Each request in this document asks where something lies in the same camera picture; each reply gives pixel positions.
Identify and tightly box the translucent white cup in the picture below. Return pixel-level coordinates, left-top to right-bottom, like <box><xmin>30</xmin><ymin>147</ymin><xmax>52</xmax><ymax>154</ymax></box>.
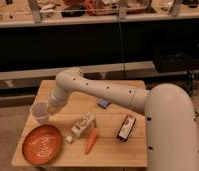
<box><xmin>30</xmin><ymin>101</ymin><xmax>49</xmax><ymax>124</ymax></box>

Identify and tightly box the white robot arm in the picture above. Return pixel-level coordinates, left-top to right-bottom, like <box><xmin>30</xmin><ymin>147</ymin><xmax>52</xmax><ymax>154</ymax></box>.
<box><xmin>49</xmin><ymin>67</ymin><xmax>199</xmax><ymax>171</ymax></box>

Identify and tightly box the orange ceramic bowl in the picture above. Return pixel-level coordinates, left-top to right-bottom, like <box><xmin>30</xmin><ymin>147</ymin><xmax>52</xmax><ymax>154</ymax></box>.
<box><xmin>22</xmin><ymin>125</ymin><xmax>62</xmax><ymax>165</ymax></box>

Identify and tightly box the blue sponge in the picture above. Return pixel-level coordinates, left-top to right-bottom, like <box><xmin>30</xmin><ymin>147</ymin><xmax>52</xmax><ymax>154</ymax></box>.
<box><xmin>97</xmin><ymin>99</ymin><xmax>111</xmax><ymax>109</ymax></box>

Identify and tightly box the white plastic bottle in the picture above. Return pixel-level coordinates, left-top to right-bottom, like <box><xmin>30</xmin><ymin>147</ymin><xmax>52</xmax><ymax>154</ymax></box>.
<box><xmin>65</xmin><ymin>112</ymin><xmax>95</xmax><ymax>144</ymax></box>

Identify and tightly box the orange carrot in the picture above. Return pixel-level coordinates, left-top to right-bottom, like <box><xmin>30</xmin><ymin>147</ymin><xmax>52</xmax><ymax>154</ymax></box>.
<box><xmin>85</xmin><ymin>128</ymin><xmax>98</xmax><ymax>154</ymax></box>

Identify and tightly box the dark chocolate bar package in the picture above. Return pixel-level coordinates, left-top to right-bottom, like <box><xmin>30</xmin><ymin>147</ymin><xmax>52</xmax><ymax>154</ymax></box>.
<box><xmin>117</xmin><ymin>114</ymin><xmax>136</xmax><ymax>142</ymax></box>

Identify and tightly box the orange tool on bench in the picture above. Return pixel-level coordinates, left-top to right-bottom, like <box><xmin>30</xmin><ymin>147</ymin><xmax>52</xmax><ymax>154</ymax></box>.
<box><xmin>85</xmin><ymin>0</ymin><xmax>119</xmax><ymax>16</ymax></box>

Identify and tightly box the black box on shelf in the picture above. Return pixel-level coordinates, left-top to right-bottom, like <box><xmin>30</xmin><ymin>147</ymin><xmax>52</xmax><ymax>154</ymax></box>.
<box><xmin>153</xmin><ymin>43</ymin><xmax>199</xmax><ymax>73</ymax></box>

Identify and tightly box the long wooden bench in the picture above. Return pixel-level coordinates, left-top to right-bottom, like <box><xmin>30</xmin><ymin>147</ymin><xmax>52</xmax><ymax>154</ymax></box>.
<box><xmin>0</xmin><ymin>0</ymin><xmax>199</xmax><ymax>28</ymax></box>

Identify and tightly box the metal frame leg middle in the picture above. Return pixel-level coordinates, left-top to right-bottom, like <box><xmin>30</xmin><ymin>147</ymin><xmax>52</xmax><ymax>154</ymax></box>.
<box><xmin>118</xmin><ymin>0</ymin><xmax>127</xmax><ymax>19</ymax></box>

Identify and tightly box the metal frame leg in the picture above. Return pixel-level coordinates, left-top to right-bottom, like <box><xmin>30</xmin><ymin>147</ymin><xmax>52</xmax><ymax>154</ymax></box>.
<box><xmin>118</xmin><ymin>0</ymin><xmax>127</xmax><ymax>19</ymax></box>
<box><xmin>28</xmin><ymin>0</ymin><xmax>42</xmax><ymax>23</ymax></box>

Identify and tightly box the metal frame leg left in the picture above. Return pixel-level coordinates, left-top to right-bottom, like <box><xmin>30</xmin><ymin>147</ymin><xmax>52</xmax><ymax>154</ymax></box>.
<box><xmin>28</xmin><ymin>0</ymin><xmax>42</xmax><ymax>23</ymax></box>

